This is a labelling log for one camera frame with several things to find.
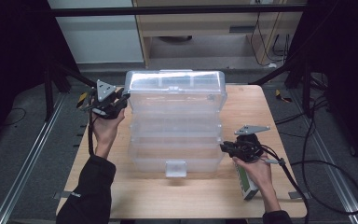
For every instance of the white power adapter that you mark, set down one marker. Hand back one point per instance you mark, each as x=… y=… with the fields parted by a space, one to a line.
x=272 y=65

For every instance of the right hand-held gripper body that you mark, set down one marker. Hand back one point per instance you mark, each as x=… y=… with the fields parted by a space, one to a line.
x=248 y=147

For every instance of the person's left hand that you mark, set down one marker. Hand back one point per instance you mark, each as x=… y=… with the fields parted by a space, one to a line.
x=107 y=130

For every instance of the white cabinet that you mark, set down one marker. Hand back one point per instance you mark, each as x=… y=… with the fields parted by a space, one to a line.
x=99 y=37

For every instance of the black metal stand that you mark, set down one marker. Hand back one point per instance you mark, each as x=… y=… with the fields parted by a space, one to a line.
x=306 y=87
x=47 y=93

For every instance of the person's right hand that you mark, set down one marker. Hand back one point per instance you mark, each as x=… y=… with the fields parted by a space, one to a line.
x=259 y=172

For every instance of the yellow black striped tape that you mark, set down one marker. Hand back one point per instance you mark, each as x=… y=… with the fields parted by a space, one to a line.
x=281 y=95

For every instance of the metal floor rail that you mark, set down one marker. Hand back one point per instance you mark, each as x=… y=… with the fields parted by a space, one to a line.
x=349 y=205
x=28 y=165

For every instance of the black horizontal bar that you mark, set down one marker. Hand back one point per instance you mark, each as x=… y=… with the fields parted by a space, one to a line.
x=167 y=11

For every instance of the black curtain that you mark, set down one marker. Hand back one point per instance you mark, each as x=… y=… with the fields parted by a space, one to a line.
x=348 y=46
x=12 y=46

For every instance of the wooden cabinet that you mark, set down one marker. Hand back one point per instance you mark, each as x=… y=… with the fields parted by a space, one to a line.
x=199 y=25

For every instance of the grey tape piece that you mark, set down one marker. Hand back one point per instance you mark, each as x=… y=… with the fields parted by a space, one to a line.
x=60 y=195
x=296 y=195

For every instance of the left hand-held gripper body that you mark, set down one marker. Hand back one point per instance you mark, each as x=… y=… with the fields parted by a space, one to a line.
x=105 y=102

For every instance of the clear plastic storage box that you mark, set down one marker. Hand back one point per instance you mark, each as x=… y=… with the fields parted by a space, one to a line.
x=175 y=124

